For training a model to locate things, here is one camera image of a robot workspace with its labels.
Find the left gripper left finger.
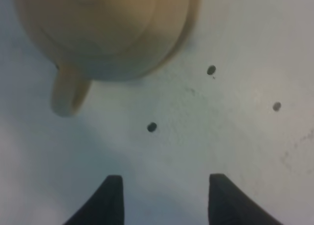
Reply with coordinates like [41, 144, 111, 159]
[65, 175, 125, 225]

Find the beige ceramic teapot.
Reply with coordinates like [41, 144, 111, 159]
[14, 0, 199, 117]

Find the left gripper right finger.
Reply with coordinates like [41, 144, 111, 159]
[208, 173, 281, 225]

